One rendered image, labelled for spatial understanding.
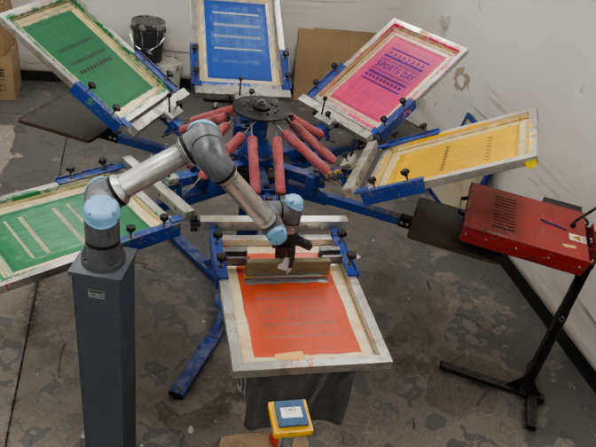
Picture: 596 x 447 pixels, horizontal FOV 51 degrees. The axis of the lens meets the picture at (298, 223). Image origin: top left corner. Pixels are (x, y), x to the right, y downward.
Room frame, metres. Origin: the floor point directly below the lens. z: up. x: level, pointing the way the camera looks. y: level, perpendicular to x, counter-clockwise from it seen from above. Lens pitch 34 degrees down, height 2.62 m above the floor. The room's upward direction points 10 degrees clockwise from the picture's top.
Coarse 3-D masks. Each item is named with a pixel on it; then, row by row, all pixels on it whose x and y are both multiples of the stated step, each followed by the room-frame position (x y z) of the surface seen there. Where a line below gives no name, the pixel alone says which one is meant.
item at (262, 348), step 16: (256, 256) 2.17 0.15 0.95; (272, 256) 2.19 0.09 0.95; (240, 272) 2.04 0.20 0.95; (240, 288) 1.94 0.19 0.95; (256, 288) 1.96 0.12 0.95; (272, 288) 1.97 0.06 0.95; (288, 288) 1.99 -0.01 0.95; (256, 304) 1.86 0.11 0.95; (256, 320) 1.77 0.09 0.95; (256, 336) 1.69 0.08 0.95; (256, 352) 1.61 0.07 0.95; (272, 352) 1.62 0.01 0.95; (304, 352) 1.65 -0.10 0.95
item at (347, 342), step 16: (304, 256) 2.23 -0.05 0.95; (304, 288) 2.01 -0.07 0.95; (320, 288) 2.03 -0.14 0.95; (336, 288) 2.04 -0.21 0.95; (336, 304) 1.94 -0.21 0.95; (336, 320) 1.85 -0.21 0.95; (336, 336) 1.76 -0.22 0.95; (352, 336) 1.77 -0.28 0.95; (320, 352) 1.66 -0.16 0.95; (336, 352) 1.67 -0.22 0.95
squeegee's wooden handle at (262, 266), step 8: (248, 264) 1.99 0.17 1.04; (256, 264) 2.00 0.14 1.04; (264, 264) 2.01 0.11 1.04; (272, 264) 2.02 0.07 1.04; (296, 264) 2.05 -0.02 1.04; (304, 264) 2.06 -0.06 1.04; (312, 264) 2.07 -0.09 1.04; (320, 264) 2.08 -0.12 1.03; (328, 264) 2.09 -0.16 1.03; (248, 272) 1.99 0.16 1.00; (256, 272) 2.00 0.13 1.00; (264, 272) 2.01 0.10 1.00; (272, 272) 2.02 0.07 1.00; (280, 272) 2.03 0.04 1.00; (296, 272) 2.05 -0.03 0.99; (304, 272) 2.06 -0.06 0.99; (312, 272) 2.07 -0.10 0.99; (320, 272) 2.08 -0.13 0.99; (328, 272) 2.09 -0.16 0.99
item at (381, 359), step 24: (240, 240) 2.22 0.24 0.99; (264, 240) 2.25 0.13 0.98; (312, 240) 2.32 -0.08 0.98; (360, 288) 2.02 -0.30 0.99; (360, 312) 1.90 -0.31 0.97; (240, 360) 1.52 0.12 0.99; (288, 360) 1.56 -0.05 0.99; (312, 360) 1.58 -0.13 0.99; (336, 360) 1.60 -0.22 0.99; (360, 360) 1.62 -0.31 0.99; (384, 360) 1.64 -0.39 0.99
